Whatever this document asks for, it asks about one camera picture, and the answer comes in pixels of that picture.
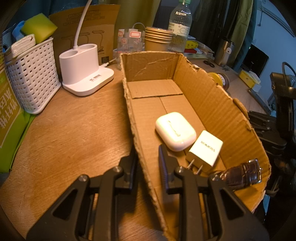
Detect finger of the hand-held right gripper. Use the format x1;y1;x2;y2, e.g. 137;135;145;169
253;128;287;149
248;111;278;130

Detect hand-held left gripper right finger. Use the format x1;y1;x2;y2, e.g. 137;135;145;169
158;145;270;241

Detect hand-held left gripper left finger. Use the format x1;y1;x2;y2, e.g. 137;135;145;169
26;148;139;241

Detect white earbuds case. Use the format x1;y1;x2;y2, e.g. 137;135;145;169
155;112;197;152

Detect small dark glass bottle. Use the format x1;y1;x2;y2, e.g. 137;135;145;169
217;159;263;192

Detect white wall charger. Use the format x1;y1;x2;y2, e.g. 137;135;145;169
185;130;223;175

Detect jar with gold lid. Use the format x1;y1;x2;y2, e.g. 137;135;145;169
208;72;230;91

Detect cardboard box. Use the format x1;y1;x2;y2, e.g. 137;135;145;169
119;51;271;241

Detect yellow tissue box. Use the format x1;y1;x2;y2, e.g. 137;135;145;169
239;70;261;88

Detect black computer monitor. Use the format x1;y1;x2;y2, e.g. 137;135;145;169
242;44;270;77

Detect steel tumbler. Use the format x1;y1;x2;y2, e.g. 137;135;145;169
214;38;236;66

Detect teal curtain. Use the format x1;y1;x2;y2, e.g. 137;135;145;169
243;0;259;58

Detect mustard curtain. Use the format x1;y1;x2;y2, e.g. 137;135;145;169
106;0;162;28
231;0;253;67

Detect white desk lamp base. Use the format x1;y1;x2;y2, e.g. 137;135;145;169
59;0;115;96

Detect clear water bottle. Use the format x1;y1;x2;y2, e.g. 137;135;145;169
168;0;193;52

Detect stack of brown paper cups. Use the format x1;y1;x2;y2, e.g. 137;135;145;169
144;26;173;52

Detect green tissue packet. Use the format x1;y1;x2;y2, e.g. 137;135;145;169
0;50;35;173

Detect clear patterned pouch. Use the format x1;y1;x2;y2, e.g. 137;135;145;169
117;28;146;52

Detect white woven plastic basket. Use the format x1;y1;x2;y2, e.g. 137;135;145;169
5;37;62;115

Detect brown lamp carton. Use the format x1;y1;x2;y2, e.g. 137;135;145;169
48;4;121;66

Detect white folded cloth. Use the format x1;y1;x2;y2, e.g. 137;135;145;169
10;34;37;58

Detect yellow-green sponge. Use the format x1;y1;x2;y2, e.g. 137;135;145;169
21;13;58;44

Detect blue cloth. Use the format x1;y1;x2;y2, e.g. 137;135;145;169
11;21;26;41

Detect white charging cable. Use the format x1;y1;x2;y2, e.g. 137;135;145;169
131;22;146;32

